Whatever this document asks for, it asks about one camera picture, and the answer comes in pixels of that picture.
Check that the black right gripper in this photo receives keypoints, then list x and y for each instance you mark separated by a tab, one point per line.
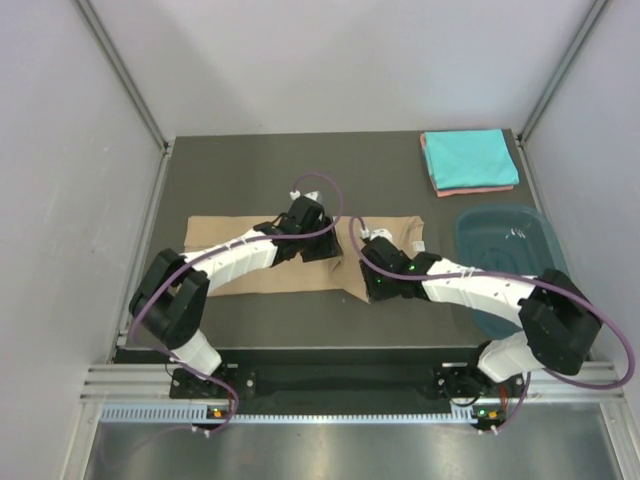
375	293

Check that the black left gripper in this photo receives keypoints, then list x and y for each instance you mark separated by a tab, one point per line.
328	248

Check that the beige t shirt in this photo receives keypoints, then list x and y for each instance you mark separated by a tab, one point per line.
340	273

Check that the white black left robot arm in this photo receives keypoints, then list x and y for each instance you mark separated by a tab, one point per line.
170	299

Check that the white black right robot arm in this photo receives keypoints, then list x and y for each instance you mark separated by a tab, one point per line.
553	332

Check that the teal plastic bin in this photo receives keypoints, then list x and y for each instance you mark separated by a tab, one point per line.
508	238

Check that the folded turquoise t shirt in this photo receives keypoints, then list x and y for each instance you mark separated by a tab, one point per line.
470	158

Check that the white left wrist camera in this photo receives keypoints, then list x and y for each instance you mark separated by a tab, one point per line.
315	196

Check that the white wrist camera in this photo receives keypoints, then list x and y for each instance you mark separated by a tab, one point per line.
367	234
315	196

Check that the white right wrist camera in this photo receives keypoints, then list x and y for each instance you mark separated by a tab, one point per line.
367	234

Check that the grey slotted cable duct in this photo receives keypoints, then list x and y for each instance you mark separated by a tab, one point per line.
210	415

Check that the aluminium front frame rail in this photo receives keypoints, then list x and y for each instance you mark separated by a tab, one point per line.
151	383

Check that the left aluminium corner post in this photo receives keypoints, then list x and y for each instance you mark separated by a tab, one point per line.
98	30

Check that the aluminium corner post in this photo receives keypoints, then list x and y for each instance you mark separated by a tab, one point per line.
98	30
586	28

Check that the right aluminium corner post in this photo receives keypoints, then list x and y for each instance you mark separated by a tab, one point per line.
586	28

